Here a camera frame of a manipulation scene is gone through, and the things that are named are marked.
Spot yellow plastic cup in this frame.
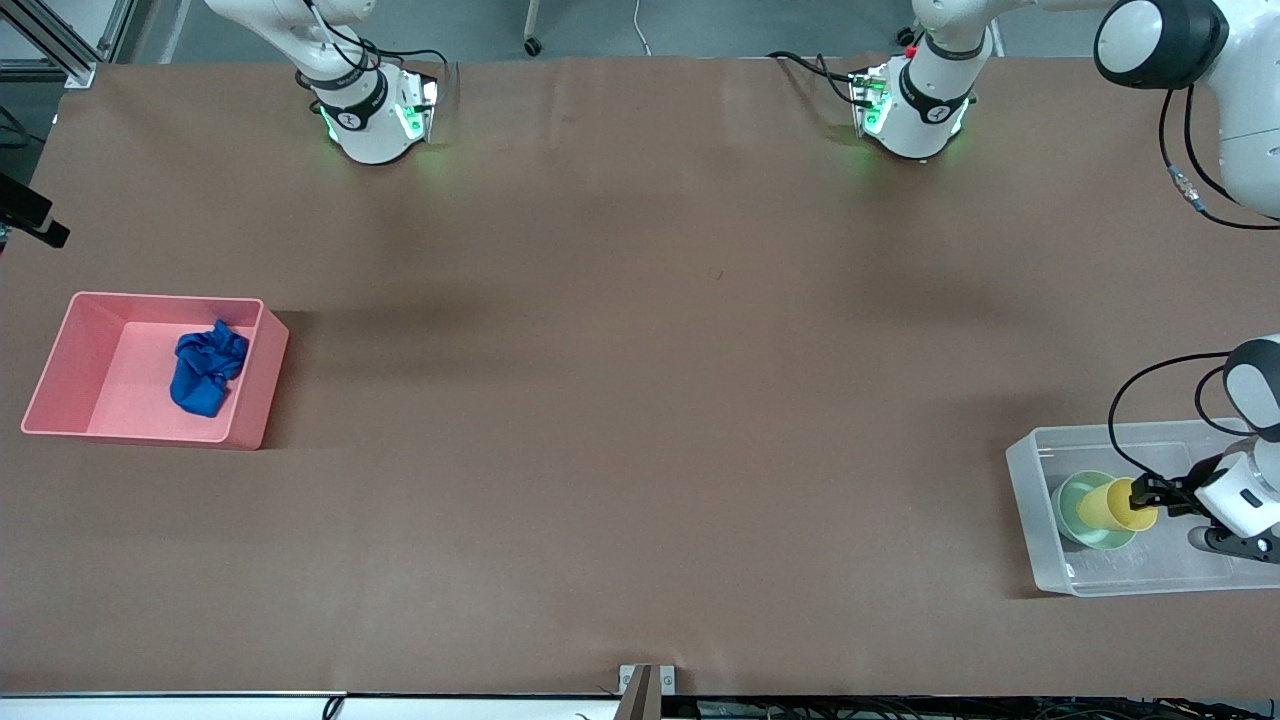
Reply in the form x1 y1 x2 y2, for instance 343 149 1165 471
1075 477 1160 534

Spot mint green bowl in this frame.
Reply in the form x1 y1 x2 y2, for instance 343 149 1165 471
1051 470 1142 551

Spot blue cloth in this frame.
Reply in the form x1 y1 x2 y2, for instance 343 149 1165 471
169 319 251 419

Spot clear plastic box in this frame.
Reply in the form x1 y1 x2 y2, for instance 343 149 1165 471
1005 419 1280 597

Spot pink plastic bin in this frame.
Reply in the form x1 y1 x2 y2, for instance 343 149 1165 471
20 291 291 451

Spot brown paper table cover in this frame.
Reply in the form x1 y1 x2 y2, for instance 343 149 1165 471
0 55 1280 698

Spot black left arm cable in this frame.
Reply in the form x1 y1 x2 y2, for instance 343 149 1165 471
1107 85 1280 483

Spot aluminium frame profile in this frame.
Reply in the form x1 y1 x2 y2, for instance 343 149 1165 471
0 0 136 89

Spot black right base cable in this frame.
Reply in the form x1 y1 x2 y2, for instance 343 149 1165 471
300 0 448 101

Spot black base cable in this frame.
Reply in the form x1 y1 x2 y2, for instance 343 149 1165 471
767 50 863 107
300 0 448 101

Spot black left base cable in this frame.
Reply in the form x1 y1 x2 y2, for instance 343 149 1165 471
767 50 863 107

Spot metal table edge bracket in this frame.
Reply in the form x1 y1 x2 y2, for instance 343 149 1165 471
617 664 677 720

